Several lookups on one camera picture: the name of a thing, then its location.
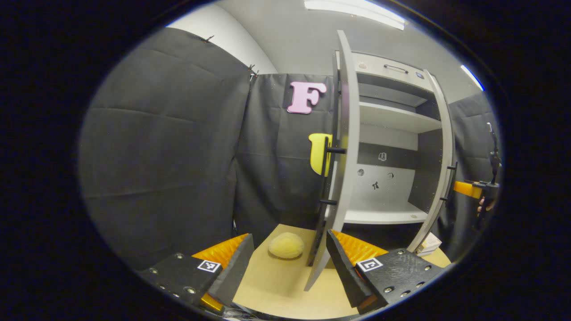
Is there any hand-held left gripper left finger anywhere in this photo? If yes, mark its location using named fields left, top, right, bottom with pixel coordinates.
left=138, top=233, right=255, bottom=315

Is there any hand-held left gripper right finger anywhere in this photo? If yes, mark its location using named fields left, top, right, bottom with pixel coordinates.
left=326, top=230, right=449, bottom=315

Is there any grey cabinet door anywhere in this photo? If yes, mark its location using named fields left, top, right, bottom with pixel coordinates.
left=407, top=69, right=459, bottom=254
left=305, top=30, right=361, bottom=292

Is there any grey cabinet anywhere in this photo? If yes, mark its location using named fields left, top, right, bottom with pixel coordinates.
left=332, top=50, right=449, bottom=250

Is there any black backdrop cloth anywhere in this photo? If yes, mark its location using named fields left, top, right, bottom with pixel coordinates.
left=78, top=27, right=502, bottom=272

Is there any large ceiling light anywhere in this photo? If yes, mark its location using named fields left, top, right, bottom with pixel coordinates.
left=304, top=0, right=406, bottom=31

